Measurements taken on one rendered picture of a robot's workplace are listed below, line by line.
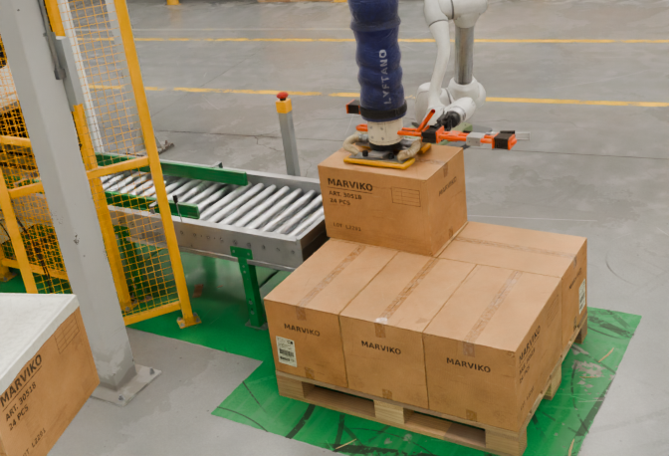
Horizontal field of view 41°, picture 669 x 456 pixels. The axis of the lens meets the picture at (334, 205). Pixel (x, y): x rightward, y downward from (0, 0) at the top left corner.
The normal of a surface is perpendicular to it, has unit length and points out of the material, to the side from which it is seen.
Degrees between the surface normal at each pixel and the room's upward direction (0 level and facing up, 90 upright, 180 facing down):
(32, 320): 0
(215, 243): 90
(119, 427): 0
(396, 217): 90
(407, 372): 90
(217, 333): 0
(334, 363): 90
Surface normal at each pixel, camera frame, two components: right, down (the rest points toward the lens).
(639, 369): -0.11, -0.90
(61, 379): 0.97, -0.01
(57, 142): 0.86, 0.12
